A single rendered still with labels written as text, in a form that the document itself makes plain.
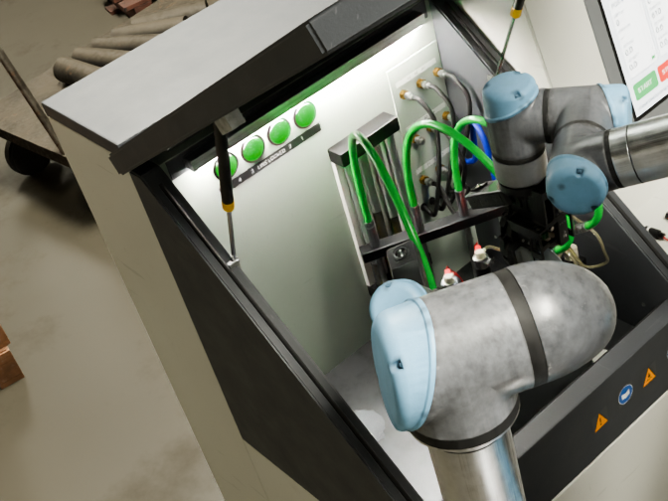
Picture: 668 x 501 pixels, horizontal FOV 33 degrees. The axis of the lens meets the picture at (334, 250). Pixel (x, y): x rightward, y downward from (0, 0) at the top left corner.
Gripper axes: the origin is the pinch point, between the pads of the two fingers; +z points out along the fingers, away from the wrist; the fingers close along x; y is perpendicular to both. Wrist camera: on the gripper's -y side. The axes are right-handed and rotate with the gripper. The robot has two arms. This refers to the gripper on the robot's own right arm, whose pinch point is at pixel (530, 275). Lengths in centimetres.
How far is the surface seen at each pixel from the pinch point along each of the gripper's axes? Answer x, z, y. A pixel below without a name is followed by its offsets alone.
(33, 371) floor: -33, 124, -220
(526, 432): -7.7, 28.3, 1.0
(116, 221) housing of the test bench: -34, -4, -70
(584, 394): 4.6, 28.3, 3.0
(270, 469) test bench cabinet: -34, 48, -46
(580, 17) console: 48, -14, -28
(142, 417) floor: -21, 123, -166
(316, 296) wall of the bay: -10, 22, -50
